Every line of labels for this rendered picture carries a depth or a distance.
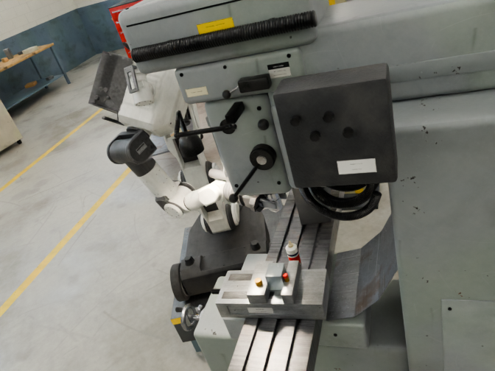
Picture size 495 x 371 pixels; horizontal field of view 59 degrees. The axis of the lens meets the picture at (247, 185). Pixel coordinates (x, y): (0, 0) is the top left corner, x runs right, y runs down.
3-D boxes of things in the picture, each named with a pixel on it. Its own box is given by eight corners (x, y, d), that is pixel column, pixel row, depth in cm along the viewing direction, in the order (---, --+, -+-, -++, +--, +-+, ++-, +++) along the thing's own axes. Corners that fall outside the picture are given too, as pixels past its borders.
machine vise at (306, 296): (220, 317, 144) (211, 294, 139) (233, 284, 156) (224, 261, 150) (325, 320, 132) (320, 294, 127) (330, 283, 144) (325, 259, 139)
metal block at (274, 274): (269, 290, 137) (264, 276, 134) (272, 276, 142) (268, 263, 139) (285, 290, 136) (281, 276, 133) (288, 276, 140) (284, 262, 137)
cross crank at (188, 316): (179, 336, 190) (169, 318, 184) (189, 314, 199) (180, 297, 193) (211, 338, 184) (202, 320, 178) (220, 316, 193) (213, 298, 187)
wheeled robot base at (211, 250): (194, 228, 282) (176, 186, 265) (272, 210, 276) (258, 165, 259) (185, 302, 228) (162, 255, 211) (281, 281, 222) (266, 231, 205)
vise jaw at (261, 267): (249, 303, 137) (245, 294, 134) (259, 269, 148) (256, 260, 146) (267, 303, 134) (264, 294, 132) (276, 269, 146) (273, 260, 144)
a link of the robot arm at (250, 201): (250, 196, 135) (222, 191, 143) (258, 221, 140) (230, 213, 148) (273, 175, 143) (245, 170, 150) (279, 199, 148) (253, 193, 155)
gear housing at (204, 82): (183, 107, 114) (170, 71, 109) (214, 73, 133) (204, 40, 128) (309, 89, 102) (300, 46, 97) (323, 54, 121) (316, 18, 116)
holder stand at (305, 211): (300, 225, 174) (290, 184, 164) (303, 193, 192) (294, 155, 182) (331, 221, 171) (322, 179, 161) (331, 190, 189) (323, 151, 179)
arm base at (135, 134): (126, 171, 168) (102, 157, 160) (138, 141, 172) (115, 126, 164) (149, 170, 158) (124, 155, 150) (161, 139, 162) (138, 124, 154)
